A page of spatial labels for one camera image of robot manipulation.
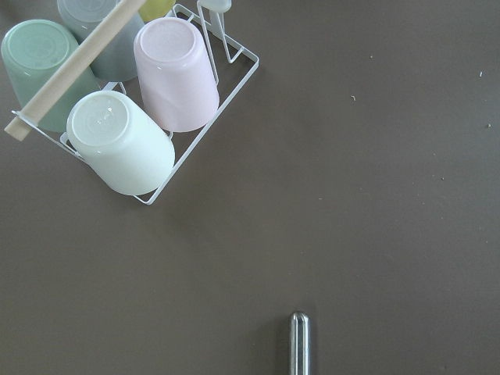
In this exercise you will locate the steel muddler black tip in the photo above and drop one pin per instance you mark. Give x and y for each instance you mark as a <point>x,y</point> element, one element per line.
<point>301,344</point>

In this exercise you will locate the pink cup on rack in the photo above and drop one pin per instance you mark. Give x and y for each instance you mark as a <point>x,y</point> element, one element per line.
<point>175,75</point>

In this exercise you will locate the white cup on rack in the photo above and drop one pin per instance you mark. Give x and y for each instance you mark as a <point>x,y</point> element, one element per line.
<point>120,142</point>

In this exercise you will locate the yellow cup on rack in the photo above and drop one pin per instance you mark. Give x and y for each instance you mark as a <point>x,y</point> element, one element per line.
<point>154,9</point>

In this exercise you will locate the green cup on rack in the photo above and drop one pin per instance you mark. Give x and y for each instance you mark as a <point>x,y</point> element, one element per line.
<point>32,51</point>

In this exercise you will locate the wooden rack handle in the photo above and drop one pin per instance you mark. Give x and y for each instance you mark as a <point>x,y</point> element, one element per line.
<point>64,77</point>

